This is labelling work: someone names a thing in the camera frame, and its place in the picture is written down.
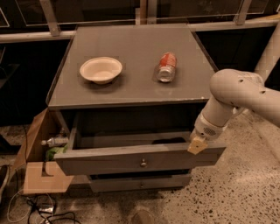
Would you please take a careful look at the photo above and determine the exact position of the grey bottom drawer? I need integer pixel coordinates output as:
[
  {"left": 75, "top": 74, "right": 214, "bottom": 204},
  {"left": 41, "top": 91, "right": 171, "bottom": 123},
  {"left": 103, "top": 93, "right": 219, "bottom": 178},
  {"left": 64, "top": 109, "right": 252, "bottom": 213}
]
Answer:
[{"left": 89, "top": 174, "right": 192, "bottom": 193}]

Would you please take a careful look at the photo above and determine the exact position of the metal railing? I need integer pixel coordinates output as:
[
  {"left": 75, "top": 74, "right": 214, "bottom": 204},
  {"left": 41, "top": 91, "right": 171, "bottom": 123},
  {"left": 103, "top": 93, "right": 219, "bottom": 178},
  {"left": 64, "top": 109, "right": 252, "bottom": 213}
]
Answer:
[{"left": 0, "top": 0, "right": 279, "bottom": 43}]

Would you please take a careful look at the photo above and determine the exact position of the green plastic bag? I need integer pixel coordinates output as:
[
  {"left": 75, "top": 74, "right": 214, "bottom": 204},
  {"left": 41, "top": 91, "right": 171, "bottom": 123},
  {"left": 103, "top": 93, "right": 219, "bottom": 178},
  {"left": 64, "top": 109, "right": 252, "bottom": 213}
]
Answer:
[{"left": 45, "top": 145, "right": 67, "bottom": 162}]

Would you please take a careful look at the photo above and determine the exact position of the black cable bundle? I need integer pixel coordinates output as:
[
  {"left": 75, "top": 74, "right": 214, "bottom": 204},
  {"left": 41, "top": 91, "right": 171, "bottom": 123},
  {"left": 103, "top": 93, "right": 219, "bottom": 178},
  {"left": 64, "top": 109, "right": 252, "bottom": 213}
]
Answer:
[{"left": 24, "top": 195, "right": 82, "bottom": 224}]

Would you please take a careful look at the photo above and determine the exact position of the grey top drawer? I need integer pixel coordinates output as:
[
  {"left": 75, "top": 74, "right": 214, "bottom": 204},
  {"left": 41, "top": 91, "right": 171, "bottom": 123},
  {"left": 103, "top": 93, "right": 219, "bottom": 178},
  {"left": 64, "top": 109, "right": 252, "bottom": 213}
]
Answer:
[{"left": 54, "top": 113, "right": 226, "bottom": 176}]

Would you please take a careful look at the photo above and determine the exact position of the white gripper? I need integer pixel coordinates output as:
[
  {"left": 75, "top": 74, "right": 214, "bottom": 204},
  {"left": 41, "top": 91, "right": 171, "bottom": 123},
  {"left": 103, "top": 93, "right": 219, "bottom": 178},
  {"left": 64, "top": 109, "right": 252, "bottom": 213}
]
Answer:
[{"left": 188, "top": 113, "right": 227, "bottom": 155}]

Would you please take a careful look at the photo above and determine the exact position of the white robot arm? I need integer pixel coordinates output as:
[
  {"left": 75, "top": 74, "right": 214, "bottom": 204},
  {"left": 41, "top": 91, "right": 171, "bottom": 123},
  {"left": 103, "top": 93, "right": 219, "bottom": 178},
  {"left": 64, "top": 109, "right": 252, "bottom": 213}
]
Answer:
[{"left": 188, "top": 24, "right": 280, "bottom": 155}]

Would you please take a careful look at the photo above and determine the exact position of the red soda can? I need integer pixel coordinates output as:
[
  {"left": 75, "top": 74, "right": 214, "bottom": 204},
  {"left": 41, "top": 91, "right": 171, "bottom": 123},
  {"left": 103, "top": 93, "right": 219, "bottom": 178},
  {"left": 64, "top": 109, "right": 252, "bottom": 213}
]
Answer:
[{"left": 157, "top": 52, "right": 177, "bottom": 83}]

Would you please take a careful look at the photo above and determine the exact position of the white paper bowl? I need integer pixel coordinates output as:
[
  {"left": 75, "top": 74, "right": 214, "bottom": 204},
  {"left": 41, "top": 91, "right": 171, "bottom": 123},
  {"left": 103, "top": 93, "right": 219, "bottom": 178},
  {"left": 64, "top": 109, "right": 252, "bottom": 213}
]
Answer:
[{"left": 80, "top": 57, "right": 123, "bottom": 85}]

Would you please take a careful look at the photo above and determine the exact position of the brown cardboard box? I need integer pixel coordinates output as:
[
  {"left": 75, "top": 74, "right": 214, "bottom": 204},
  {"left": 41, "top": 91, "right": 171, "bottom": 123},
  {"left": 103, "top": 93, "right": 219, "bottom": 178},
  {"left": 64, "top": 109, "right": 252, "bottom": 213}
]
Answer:
[{"left": 11, "top": 108, "right": 74, "bottom": 194}]

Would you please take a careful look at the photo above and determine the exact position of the grey drawer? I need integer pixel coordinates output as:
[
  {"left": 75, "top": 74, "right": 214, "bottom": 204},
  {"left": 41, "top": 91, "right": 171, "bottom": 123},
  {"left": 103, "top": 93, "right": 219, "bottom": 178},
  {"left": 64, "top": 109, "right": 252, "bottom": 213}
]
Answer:
[
  {"left": 54, "top": 113, "right": 226, "bottom": 176},
  {"left": 89, "top": 174, "right": 192, "bottom": 193}
]

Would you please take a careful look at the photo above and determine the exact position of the white cable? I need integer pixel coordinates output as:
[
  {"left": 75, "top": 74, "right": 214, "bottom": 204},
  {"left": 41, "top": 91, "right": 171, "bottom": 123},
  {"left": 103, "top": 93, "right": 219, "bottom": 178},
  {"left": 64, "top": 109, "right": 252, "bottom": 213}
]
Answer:
[{"left": 6, "top": 189, "right": 56, "bottom": 224}]

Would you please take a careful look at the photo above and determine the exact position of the clear plastic bottle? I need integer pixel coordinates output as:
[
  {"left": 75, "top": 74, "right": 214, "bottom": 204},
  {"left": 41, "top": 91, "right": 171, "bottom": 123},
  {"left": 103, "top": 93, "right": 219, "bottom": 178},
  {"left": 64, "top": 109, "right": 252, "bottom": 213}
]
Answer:
[{"left": 41, "top": 137, "right": 68, "bottom": 147}]

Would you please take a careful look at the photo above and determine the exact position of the grey drawer cabinet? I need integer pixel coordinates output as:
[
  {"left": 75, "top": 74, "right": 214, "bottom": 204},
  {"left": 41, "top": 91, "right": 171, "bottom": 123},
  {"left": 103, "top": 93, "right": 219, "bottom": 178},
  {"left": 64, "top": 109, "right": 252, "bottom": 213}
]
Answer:
[{"left": 48, "top": 24, "right": 214, "bottom": 184}]

